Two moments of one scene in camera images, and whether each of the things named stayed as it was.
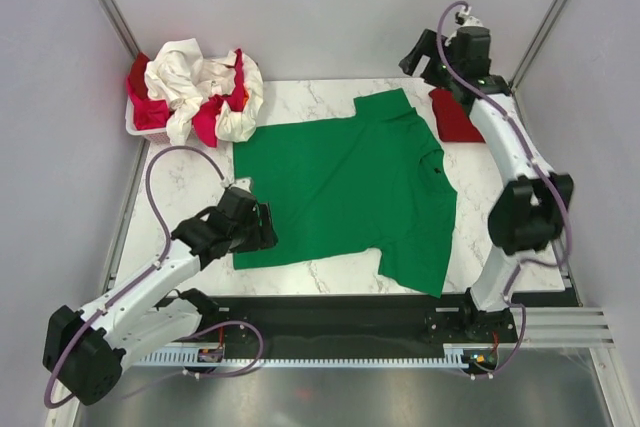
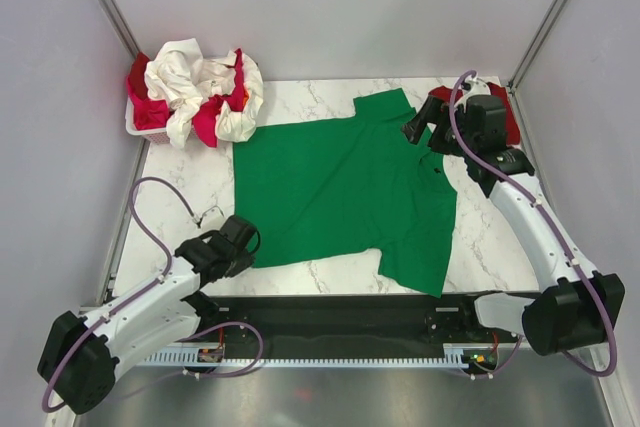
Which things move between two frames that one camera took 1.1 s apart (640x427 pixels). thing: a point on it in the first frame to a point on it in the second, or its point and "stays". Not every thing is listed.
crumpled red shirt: [136, 78] stays
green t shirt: [379, 182] stays
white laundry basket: [157, 135] stays
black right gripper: [425, 47] to [430, 112]
